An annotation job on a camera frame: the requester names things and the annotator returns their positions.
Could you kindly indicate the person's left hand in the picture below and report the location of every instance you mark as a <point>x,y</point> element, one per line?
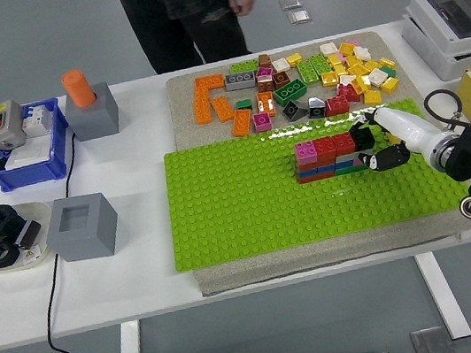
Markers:
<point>245,3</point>

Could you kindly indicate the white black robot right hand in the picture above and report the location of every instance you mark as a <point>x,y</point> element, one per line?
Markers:
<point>407,131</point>

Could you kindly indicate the yellow square toy brick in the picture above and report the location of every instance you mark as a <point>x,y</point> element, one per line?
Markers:
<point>340,69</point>
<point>372,65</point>
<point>372,96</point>
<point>358,70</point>
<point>361,84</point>
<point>294,59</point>
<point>353,61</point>
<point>346,49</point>
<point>330,79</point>
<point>387,62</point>
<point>389,86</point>

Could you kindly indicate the pink flat toy brick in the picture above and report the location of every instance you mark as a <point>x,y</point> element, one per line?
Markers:
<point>356,162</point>

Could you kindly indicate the brown square toy brick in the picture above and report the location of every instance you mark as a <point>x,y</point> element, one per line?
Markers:
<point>266,85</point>
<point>265,60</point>

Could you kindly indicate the white square toy brick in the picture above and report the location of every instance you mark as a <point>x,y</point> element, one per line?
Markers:
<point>362,53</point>
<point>378,77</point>
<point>347,79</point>
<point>328,49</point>
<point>281,65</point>

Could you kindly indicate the green square toy brick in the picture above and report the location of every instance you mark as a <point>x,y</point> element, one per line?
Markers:
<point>389,71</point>

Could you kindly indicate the lime long toy brick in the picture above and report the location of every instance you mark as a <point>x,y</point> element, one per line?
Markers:
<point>244,67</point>
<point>307,72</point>
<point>320,64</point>

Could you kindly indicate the green flat toy brick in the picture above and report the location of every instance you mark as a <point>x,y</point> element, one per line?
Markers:
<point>351,170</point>

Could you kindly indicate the grey flat toy brick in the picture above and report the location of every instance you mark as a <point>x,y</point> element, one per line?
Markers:
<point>344,158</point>

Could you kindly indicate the blue short toy brick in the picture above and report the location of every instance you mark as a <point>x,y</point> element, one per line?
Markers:
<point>344,165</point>

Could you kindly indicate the magenta square toy brick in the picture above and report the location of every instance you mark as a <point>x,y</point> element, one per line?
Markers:
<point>263,122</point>
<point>264,74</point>

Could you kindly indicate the grey long toy brick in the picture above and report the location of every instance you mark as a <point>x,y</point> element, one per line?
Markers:
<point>240,80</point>

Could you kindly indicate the dark red square toy brick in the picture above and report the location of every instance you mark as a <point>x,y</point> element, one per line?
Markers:
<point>281,79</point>

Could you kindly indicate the orange long toy brick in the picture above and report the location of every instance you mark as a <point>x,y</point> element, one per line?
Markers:
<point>209,82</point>
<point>242,122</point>
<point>223,109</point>
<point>265,103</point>
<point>202,106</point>

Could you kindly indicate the black silver sloped toy brick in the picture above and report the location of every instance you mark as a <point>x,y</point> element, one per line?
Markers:
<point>316,107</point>

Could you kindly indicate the dark green long toy brick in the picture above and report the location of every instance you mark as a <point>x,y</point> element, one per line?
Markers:
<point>290,92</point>

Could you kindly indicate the blue long toy brick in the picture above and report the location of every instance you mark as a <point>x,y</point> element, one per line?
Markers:
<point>315,171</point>

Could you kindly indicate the small dark green toy brick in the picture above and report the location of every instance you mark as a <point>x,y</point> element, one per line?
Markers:
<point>244,104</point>

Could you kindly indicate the red-orange long toy brick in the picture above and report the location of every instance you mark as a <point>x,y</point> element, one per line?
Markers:
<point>316,177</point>

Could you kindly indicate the pink square toy brick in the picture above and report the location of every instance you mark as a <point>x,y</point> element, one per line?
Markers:
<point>306,152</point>

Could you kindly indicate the dark red long toy brick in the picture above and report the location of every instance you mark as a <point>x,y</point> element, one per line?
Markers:
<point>307,165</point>

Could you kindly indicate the green studded baseplate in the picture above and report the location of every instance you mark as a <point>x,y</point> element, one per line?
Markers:
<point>245,206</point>

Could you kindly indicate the metal floor socket plate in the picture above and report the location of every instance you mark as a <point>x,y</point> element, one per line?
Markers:
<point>291,3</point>
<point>299,17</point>

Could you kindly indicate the person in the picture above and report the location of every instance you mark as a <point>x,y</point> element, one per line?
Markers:
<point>175,20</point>

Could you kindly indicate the grey-brown foam mat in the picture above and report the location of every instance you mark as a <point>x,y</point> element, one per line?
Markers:
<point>183,126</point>

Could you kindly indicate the orange cylinder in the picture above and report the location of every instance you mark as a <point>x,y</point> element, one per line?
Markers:
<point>78,88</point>

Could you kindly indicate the grey block with round hole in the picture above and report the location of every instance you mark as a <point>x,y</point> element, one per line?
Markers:
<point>94,120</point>

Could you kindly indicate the small grey metal plate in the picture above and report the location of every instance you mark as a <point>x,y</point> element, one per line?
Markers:
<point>430,345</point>

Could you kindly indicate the white circuit breaker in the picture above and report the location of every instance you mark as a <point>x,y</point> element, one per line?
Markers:
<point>35,121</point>

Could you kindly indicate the blue plastic bin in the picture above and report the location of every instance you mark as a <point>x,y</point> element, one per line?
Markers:
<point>29,175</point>

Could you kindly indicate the grey cube with square hole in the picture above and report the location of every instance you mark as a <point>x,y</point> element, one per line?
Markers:
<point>80,243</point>

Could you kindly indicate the beige tray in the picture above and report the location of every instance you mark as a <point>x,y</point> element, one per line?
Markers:
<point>39,212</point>

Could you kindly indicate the dark brown roller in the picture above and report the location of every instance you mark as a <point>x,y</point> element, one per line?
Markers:
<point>29,233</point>

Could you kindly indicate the large black hex nut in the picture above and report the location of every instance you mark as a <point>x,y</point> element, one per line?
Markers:
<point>0,220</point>

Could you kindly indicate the white warning tag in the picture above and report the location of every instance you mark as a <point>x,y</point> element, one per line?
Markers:
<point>31,255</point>

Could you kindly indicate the white electrical enclosure box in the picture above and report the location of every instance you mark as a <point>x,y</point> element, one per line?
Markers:
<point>429,38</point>

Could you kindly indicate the white wall switch plate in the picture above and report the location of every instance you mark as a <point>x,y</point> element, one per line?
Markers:
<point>28,155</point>

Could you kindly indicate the grey push-button switch box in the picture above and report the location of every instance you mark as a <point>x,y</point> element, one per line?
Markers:
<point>3,123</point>

